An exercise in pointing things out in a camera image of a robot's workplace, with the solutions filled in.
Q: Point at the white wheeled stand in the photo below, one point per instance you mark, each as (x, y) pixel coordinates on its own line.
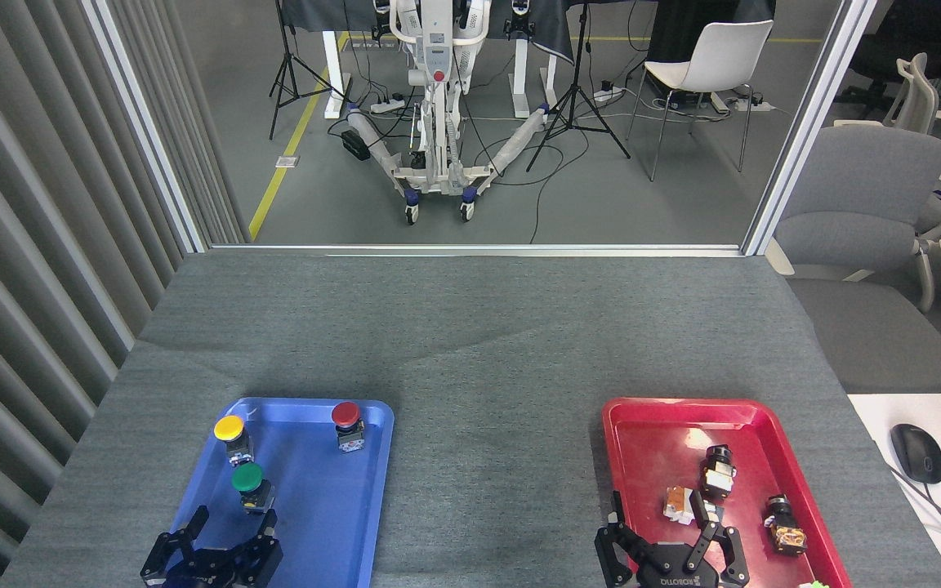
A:
(436, 49)

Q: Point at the black computer mouse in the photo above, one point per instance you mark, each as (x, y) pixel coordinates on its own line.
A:
(917, 453)

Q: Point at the white plastic chair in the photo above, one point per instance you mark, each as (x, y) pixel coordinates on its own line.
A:
(720, 57)

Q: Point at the silver frame rail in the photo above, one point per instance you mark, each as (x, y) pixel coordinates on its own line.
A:
(479, 249)

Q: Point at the silver frame post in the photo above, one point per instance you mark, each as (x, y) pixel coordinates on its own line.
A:
(148, 131)
(805, 131)

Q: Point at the black switch with orange contacts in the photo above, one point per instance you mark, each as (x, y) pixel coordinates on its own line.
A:
(785, 531)

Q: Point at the black office chair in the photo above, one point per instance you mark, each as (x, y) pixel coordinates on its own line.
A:
(887, 41)

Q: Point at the blue plastic tray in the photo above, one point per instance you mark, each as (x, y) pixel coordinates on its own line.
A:
(315, 506)

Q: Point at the black tripod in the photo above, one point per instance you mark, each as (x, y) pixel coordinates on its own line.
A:
(287, 77)
(575, 98)

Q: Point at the white power strip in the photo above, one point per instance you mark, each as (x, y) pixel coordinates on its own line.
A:
(748, 104)
(387, 105)

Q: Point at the white desk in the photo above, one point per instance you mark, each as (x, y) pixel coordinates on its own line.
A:
(887, 408)

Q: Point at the white table leg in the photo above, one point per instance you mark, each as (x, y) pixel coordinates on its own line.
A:
(336, 73)
(522, 77)

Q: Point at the white orange switch block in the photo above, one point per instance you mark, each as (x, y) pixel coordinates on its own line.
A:
(679, 505)

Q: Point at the green push button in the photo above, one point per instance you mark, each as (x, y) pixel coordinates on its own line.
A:
(247, 478)

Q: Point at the white frame office chair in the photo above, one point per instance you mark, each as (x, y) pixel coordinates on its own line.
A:
(920, 94)

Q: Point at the black power adapter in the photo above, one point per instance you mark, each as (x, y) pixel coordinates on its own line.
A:
(354, 144)

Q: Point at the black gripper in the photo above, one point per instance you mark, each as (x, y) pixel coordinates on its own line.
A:
(677, 572)
(209, 572)

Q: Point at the grey office chair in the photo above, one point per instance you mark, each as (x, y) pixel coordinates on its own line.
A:
(862, 196)

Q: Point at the floor socket plate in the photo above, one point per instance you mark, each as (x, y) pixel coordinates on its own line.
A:
(287, 162)

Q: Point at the red push button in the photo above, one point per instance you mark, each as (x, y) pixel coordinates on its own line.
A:
(346, 414)

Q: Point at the black selector switch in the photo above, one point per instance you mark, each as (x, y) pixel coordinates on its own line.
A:
(717, 474)

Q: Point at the red plastic tray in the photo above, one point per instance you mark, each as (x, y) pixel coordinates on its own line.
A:
(666, 457)

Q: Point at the yellow push button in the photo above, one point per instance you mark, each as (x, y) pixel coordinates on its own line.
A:
(230, 427)

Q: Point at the grey felt table cloth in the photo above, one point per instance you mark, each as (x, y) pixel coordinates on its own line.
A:
(479, 343)

